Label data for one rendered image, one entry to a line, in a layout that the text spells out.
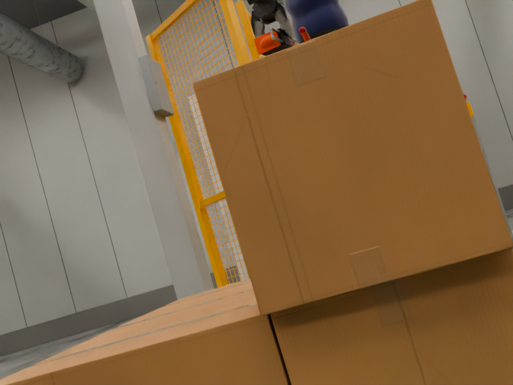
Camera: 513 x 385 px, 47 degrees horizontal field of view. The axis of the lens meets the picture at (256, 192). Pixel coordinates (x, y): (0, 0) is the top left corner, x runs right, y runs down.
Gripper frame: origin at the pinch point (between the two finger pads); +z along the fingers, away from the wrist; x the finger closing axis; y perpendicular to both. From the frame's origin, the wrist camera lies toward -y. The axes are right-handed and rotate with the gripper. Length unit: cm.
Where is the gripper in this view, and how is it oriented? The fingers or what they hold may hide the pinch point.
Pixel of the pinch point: (275, 42)
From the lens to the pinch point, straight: 183.2
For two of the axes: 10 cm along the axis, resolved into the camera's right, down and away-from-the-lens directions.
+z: 2.8, 9.6, -0.8
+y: 4.4, -0.5, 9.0
